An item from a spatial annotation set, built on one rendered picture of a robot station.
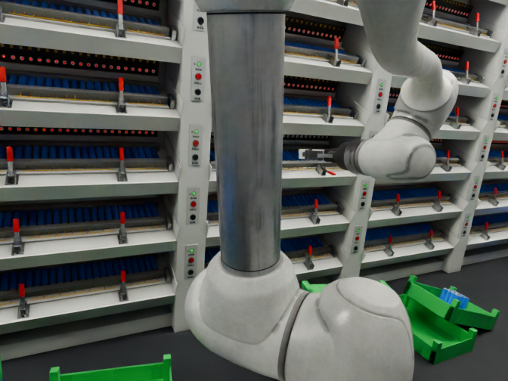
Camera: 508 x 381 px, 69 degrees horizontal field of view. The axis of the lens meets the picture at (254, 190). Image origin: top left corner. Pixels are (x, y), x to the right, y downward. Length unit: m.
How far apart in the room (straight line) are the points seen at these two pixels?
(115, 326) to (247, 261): 0.83
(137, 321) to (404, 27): 1.14
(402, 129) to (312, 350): 0.50
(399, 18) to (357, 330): 0.42
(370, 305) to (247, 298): 0.18
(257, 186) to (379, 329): 0.26
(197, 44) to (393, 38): 0.68
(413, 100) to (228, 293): 0.56
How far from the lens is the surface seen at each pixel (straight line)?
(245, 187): 0.52
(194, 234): 1.20
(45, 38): 1.07
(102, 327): 1.34
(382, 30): 0.54
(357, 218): 1.54
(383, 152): 0.84
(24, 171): 1.16
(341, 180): 1.44
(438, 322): 1.63
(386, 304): 0.60
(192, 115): 1.11
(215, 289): 0.61
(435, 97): 0.88
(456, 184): 2.06
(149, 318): 1.35
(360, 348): 0.58
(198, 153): 1.13
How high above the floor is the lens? 0.80
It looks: 15 degrees down
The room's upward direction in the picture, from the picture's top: 5 degrees clockwise
